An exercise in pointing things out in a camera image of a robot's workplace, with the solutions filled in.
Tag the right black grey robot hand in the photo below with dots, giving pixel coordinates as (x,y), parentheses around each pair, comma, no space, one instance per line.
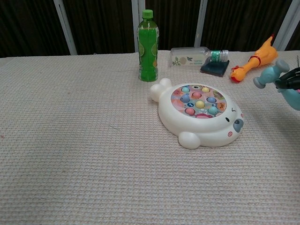
(291,78)

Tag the blue grey toy hammer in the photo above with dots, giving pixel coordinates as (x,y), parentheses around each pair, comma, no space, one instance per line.
(269,75)

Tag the white seal whack-a-mole toy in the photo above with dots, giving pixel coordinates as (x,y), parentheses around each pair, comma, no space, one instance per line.
(187,126)

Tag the orange rubber chicken toy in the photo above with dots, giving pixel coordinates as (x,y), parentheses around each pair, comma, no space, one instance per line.
(257,58)

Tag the dark blue square pad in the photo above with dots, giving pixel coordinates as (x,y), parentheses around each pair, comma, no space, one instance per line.
(214,68)

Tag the clear empty plastic bottle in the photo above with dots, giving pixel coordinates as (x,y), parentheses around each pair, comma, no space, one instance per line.
(187,57)

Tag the green drink bottle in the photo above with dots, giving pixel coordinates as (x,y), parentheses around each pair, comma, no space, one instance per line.
(148,54)

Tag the black pleated curtain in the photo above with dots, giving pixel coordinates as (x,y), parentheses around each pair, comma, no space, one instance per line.
(105,25)

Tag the beige woven tablecloth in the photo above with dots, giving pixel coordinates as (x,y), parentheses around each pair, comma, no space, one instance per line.
(82,140)

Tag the white metal frame post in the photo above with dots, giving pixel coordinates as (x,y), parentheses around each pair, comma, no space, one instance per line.
(65,25)
(200,23)
(137,14)
(287,25)

